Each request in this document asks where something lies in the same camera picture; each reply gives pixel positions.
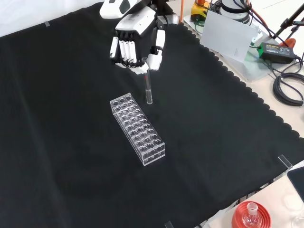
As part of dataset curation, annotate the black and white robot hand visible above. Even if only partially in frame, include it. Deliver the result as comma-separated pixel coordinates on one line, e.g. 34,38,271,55
99,0,166,75

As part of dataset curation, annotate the clear glass test tube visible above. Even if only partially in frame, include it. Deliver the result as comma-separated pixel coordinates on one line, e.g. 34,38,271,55
142,57,153,105

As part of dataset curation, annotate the clear acrylic test tube rack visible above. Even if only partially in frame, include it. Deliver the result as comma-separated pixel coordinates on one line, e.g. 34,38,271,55
109,92,166,167

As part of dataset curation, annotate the yellow stop button box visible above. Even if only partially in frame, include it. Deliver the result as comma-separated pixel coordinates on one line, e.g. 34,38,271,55
190,0,211,21

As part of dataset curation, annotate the pale grey board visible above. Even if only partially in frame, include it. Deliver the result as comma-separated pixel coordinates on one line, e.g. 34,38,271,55
200,10,260,64

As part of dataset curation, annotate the black bench cloth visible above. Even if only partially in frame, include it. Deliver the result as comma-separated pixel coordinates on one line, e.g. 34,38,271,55
0,1,304,228

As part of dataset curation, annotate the green plug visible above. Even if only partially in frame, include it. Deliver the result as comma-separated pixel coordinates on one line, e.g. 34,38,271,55
249,41,263,51

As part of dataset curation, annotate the black power adapter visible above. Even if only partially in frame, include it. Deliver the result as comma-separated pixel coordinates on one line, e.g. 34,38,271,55
258,42,299,64

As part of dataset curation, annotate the black tripod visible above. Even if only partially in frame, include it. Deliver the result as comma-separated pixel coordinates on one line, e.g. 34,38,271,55
273,3,304,41

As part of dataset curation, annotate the round-bottom glass flask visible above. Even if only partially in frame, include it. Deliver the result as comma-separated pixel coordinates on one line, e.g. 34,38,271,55
242,202,260,228

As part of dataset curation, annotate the black tablet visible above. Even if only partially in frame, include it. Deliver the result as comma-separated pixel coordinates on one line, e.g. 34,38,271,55
286,166,304,198

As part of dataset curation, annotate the clear glass dish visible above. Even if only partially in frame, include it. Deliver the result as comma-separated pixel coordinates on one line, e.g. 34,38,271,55
282,191,304,211

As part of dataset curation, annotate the clear glass vessel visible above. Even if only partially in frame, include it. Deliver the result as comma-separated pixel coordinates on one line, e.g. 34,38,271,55
291,212,304,228

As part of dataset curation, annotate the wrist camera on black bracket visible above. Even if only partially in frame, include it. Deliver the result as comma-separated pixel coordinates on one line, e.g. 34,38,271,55
152,0,180,25

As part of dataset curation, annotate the orange cable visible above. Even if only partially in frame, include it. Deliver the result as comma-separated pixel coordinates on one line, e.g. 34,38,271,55
179,0,187,24
248,4,273,35

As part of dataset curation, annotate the black power cord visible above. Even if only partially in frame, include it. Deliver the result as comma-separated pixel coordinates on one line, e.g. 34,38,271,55
267,53,304,79

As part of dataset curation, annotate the coiled black cable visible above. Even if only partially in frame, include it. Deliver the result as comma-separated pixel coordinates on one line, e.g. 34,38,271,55
272,72,304,107

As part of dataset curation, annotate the red ring stand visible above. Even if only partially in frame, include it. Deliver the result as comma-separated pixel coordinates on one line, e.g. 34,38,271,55
231,201,272,228

